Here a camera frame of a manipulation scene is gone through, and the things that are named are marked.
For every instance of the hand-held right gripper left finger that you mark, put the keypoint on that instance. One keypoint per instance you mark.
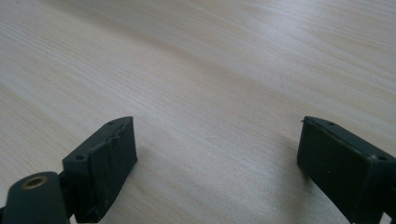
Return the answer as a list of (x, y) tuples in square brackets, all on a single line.
[(102, 168)]

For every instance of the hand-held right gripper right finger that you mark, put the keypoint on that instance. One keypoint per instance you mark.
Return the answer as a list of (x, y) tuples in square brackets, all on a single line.
[(339, 165)]

